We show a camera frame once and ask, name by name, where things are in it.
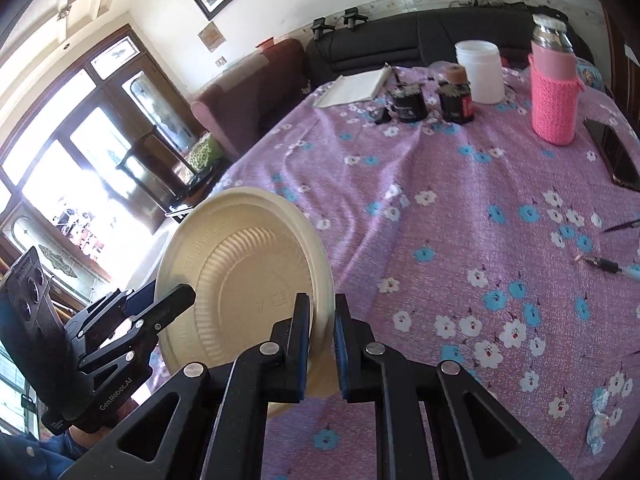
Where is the person's left forearm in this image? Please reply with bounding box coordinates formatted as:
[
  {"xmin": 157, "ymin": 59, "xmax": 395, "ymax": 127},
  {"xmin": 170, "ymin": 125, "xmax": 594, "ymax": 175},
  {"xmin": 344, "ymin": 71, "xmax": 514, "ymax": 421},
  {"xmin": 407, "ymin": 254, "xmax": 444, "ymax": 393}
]
[{"xmin": 0, "ymin": 422, "xmax": 118, "ymax": 480}]

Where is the wooden glass door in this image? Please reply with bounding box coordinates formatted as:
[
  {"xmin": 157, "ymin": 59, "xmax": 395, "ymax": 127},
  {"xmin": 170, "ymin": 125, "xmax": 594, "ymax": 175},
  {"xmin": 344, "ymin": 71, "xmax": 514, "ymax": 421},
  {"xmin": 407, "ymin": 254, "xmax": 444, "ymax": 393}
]
[{"xmin": 0, "ymin": 24, "xmax": 201, "ymax": 241}]

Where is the black leather sofa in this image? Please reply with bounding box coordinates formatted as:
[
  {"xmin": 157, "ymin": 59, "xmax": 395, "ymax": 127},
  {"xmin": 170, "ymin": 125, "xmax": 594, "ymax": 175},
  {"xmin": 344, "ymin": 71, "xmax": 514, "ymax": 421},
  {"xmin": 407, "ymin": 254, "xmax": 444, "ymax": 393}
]
[{"xmin": 305, "ymin": 7, "xmax": 596, "ymax": 96}]

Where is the colourful printed pouch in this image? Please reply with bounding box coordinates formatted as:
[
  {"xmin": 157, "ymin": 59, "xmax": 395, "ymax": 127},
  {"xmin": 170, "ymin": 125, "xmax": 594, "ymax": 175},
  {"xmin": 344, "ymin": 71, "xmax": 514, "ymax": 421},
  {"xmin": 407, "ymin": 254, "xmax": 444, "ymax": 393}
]
[{"xmin": 575, "ymin": 57, "xmax": 611, "ymax": 92}]

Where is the clear barrel pen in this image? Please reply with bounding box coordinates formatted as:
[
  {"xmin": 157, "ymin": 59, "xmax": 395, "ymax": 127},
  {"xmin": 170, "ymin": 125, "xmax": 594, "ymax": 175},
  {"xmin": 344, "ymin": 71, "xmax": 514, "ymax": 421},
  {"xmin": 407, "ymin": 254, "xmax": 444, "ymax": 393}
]
[{"xmin": 585, "ymin": 256, "xmax": 640, "ymax": 281}]

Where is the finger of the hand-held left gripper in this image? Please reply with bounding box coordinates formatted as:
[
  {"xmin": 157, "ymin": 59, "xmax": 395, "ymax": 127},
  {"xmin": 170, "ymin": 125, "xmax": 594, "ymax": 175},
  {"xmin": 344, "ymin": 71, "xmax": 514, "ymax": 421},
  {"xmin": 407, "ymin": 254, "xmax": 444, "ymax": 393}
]
[
  {"xmin": 77, "ymin": 284, "xmax": 197, "ymax": 368},
  {"xmin": 67, "ymin": 280, "xmax": 157, "ymax": 341}
]

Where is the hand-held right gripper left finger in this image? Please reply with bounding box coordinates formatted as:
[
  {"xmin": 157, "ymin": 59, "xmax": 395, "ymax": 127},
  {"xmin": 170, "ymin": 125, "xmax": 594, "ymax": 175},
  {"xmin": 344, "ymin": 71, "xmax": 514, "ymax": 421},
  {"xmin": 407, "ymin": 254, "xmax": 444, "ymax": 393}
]
[{"xmin": 57, "ymin": 291, "xmax": 313, "ymax": 480}]

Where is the green patterned cushion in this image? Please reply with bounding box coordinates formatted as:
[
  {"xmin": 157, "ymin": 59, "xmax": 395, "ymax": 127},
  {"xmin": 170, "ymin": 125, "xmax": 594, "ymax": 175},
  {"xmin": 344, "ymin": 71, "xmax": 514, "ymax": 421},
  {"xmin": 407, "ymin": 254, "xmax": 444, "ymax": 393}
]
[{"xmin": 187, "ymin": 135, "xmax": 223, "ymax": 170}]

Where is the brown armchair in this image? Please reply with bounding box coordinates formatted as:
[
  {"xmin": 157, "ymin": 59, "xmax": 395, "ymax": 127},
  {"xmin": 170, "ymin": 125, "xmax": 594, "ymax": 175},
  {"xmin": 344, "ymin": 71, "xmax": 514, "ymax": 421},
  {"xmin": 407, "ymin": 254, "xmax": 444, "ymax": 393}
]
[{"xmin": 191, "ymin": 38, "xmax": 308, "ymax": 163}]

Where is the black smartphone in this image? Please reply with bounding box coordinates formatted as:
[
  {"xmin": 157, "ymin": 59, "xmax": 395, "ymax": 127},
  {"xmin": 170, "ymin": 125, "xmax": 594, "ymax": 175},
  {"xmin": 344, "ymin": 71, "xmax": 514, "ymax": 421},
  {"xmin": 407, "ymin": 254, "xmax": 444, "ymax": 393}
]
[{"xmin": 583, "ymin": 118, "xmax": 640, "ymax": 192}]

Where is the small wall frame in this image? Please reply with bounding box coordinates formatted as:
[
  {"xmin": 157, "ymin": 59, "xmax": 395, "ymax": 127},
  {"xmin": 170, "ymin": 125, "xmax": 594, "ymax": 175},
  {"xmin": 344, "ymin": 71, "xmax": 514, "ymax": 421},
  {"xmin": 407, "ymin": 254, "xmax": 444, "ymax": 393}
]
[{"xmin": 197, "ymin": 21, "xmax": 223, "ymax": 52}]

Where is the white folded paper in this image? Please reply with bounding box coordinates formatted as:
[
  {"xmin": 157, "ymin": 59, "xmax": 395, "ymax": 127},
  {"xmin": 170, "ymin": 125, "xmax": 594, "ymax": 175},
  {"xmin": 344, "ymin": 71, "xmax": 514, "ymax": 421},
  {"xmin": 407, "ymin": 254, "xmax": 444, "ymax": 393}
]
[{"xmin": 313, "ymin": 66, "xmax": 391, "ymax": 109}]

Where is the purple floral tablecloth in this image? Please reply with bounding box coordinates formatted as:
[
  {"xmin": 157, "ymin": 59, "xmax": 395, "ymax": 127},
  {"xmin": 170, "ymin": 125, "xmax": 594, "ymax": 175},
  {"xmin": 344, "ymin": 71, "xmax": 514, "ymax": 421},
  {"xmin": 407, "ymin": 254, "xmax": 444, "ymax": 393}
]
[{"xmin": 145, "ymin": 67, "xmax": 640, "ymax": 480}]

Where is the white plastic container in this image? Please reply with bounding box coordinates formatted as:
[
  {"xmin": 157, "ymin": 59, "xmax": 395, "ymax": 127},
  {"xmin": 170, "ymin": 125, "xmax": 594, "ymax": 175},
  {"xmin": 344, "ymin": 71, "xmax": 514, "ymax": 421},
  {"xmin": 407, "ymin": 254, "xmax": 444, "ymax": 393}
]
[{"xmin": 454, "ymin": 40, "xmax": 506, "ymax": 105}]

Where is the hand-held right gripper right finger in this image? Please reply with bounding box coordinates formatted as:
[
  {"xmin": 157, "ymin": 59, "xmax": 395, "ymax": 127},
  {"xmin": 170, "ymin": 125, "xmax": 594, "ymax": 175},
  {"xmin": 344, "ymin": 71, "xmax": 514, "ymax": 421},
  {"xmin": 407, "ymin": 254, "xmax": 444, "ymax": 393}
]
[{"xmin": 333, "ymin": 293, "xmax": 573, "ymax": 480}]

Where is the dark wooden chair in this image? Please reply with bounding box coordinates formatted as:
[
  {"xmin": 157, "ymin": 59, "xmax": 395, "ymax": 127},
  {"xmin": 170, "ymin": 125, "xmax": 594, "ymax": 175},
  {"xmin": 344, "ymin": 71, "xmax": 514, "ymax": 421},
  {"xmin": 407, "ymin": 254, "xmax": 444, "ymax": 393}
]
[{"xmin": 116, "ymin": 127, "xmax": 211, "ymax": 223}]

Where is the black jar with brown lid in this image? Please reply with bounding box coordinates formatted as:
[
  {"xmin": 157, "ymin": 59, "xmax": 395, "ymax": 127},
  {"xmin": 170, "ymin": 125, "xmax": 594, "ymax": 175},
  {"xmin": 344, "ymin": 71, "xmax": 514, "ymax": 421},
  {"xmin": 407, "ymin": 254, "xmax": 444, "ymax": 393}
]
[{"xmin": 437, "ymin": 64, "xmax": 475, "ymax": 124}]

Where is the beige paper plate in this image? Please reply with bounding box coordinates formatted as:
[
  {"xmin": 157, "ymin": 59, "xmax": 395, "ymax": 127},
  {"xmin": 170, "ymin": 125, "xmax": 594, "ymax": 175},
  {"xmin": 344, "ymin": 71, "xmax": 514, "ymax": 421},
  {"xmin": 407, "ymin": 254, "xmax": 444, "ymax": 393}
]
[{"xmin": 154, "ymin": 186, "xmax": 335, "ymax": 418}]

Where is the black round jar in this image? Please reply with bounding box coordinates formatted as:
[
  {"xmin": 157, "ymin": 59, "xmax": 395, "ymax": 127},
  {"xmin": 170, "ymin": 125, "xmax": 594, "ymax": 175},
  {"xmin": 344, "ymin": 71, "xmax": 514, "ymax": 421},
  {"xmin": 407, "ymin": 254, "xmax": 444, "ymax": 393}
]
[{"xmin": 389, "ymin": 84, "xmax": 427, "ymax": 123}]

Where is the wooden cabinet with arched glass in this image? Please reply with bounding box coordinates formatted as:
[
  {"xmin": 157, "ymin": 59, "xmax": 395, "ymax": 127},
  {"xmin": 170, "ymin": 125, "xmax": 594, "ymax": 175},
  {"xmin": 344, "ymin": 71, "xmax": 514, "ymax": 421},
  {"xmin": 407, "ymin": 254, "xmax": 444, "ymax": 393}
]
[{"xmin": 0, "ymin": 200, "xmax": 108, "ymax": 306}]

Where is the pink knitted sleeve bottle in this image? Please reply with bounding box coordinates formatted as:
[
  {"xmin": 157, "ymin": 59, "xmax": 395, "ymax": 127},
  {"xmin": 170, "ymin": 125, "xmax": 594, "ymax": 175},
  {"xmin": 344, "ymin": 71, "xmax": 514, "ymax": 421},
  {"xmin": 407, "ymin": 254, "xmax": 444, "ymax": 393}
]
[{"xmin": 528, "ymin": 12, "xmax": 583, "ymax": 147}]

